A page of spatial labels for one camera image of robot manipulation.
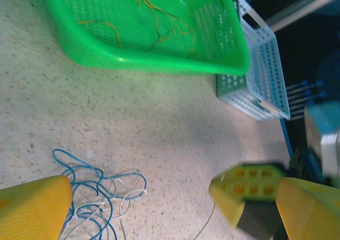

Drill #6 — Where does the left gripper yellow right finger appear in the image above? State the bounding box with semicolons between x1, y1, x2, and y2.
276;177;340;240

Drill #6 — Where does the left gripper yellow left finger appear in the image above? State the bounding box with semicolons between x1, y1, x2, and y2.
0;175;73;240

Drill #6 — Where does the white thin cable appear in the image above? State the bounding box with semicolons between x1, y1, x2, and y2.
248;79;264;100

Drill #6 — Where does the beige thin cable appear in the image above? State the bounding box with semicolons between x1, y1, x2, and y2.
59;168;216;240

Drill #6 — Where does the blue thin cable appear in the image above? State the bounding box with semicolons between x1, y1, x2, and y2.
52;149;148;240

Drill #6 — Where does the orange thin cable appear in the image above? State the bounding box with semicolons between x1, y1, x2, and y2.
78;0;199;58

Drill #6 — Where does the blue table edge strip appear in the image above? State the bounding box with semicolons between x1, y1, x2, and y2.
279;117;294;160

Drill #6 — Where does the light blue plastic basket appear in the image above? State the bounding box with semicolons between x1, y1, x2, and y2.
216;0;292;121

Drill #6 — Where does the green plastic basket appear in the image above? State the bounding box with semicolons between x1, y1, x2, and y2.
44;0;252;76

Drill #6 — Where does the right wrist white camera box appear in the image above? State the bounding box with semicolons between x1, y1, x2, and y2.
304;101;340;178

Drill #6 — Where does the aluminium frame post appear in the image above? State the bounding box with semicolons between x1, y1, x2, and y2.
265;0;340;33

